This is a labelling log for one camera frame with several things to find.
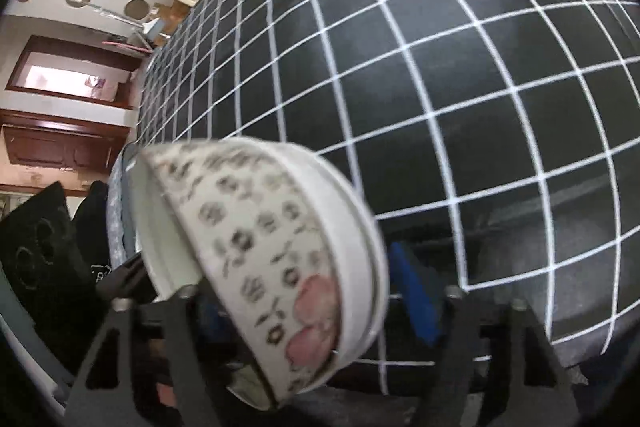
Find black white-grid tablecloth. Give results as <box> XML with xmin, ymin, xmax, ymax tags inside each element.
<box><xmin>135</xmin><ymin>0</ymin><xmax>640</xmax><ymax>398</ymax></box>

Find patterned ceramic bowl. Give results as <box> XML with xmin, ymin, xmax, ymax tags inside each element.
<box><xmin>132</xmin><ymin>139</ymin><xmax>351</xmax><ymax>410</ymax></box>

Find black printed cloth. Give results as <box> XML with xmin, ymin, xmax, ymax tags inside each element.
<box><xmin>0</xmin><ymin>181</ymin><xmax>146</xmax><ymax>358</ymax></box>

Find bluish white bowl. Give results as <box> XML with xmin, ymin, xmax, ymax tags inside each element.
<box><xmin>280</xmin><ymin>142</ymin><xmax>392</xmax><ymax>403</ymax></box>

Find cream white bowl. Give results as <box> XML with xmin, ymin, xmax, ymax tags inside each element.
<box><xmin>215</xmin><ymin>138</ymin><xmax>377</xmax><ymax>388</ymax></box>

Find white flat mop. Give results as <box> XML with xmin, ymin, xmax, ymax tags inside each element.
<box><xmin>69</xmin><ymin>0</ymin><xmax>166</xmax><ymax>38</ymax></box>

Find brown wooden door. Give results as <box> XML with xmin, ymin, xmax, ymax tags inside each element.
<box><xmin>2</xmin><ymin>109</ymin><xmax>131</xmax><ymax>172</ymax></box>

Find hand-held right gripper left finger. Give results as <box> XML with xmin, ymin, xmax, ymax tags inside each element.
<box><xmin>65</xmin><ymin>284</ymin><xmax>242</xmax><ymax>427</ymax></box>

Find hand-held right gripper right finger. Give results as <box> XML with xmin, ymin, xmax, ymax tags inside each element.
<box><xmin>389</xmin><ymin>241</ymin><xmax>583</xmax><ymax>427</ymax></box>

